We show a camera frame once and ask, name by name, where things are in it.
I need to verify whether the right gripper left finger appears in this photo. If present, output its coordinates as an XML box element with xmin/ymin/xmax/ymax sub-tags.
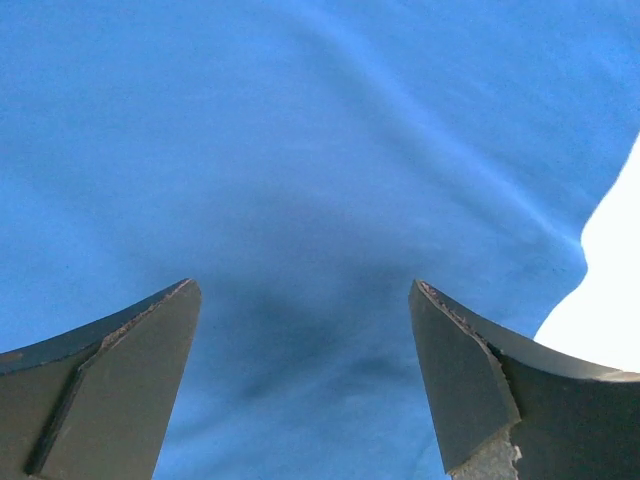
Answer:
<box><xmin>1</xmin><ymin>279</ymin><xmax>201</xmax><ymax>480</ymax></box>

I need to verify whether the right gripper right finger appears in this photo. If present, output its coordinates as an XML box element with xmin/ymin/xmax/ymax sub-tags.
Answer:
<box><xmin>409</xmin><ymin>281</ymin><xmax>639</xmax><ymax>480</ymax></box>

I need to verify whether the blue t shirt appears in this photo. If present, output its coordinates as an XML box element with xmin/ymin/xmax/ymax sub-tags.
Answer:
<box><xmin>1</xmin><ymin>1</ymin><xmax>639</xmax><ymax>479</ymax></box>

